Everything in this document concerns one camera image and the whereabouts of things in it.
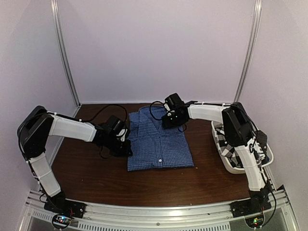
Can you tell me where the left round circuit board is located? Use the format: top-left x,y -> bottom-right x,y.
51,214 -> 72,229

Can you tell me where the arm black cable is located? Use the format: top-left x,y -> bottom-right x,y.
149,100 -> 169,121
91,104 -> 128,126

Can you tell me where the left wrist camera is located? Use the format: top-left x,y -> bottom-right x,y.
102,115 -> 129,142

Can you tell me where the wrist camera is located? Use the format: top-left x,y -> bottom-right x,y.
164,93 -> 185,112
102,115 -> 129,142

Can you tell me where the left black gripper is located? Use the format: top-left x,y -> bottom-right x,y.
105,134 -> 133,156

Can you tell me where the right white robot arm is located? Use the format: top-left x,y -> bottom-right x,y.
162,96 -> 270,213

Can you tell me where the black white plaid shirt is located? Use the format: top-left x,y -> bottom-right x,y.
214,122 -> 270,169

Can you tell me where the right round circuit board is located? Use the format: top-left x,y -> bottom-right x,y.
245,214 -> 265,229

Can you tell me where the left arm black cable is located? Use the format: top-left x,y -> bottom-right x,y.
91,104 -> 128,126

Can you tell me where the aluminium front rail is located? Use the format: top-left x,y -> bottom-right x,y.
17,190 -> 299,231

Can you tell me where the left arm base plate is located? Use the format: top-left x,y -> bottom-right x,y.
44,199 -> 86,218

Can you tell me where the left aluminium frame post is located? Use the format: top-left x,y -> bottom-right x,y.
51,0 -> 81,107

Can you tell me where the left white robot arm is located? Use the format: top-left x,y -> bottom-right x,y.
17,105 -> 132,214

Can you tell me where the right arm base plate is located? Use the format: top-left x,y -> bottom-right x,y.
230,198 -> 271,218

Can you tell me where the white plastic basket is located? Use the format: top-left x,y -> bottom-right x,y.
210,120 -> 275,175

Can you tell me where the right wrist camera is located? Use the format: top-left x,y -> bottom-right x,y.
164,93 -> 185,112

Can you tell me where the aluminium frame post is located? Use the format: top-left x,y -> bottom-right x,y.
233,0 -> 262,102
51,0 -> 81,107

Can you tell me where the blue checked long sleeve shirt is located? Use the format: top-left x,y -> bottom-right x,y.
127,106 -> 194,171

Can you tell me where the right aluminium frame post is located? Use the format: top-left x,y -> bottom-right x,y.
233,0 -> 262,102

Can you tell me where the round circuit board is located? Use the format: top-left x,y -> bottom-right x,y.
245,214 -> 265,229
51,214 -> 72,229

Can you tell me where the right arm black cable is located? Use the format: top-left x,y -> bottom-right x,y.
149,100 -> 169,121

